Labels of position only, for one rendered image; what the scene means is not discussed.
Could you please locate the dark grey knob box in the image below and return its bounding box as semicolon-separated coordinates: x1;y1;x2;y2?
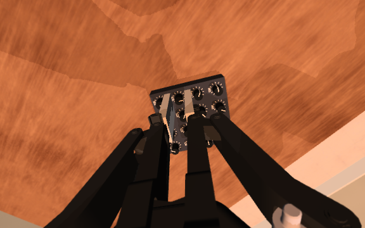
150;74;230;155

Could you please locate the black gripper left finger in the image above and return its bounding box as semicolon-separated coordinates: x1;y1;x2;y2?
43;93;175;228

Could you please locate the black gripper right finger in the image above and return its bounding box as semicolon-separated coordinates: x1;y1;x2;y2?
183;89;362;228

